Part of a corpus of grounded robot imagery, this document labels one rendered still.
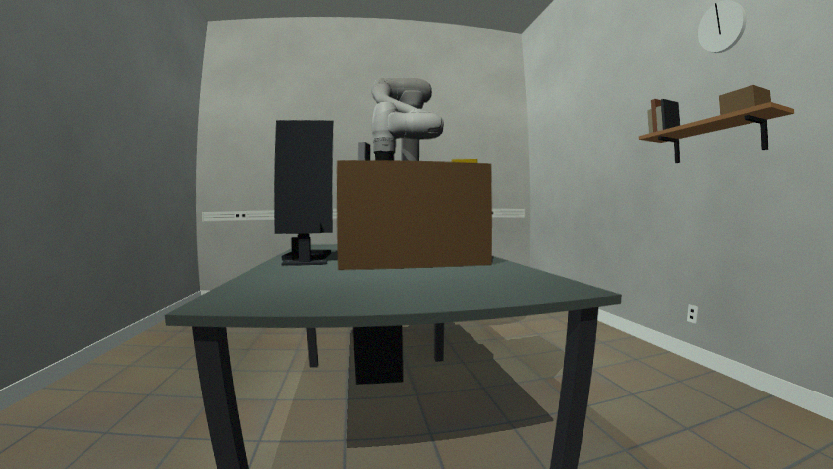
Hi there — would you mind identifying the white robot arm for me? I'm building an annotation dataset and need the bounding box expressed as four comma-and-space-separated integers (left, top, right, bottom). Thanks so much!
371, 78, 444, 161

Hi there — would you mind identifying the brown wooden chest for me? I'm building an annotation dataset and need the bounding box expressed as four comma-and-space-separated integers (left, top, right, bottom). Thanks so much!
337, 160, 492, 270

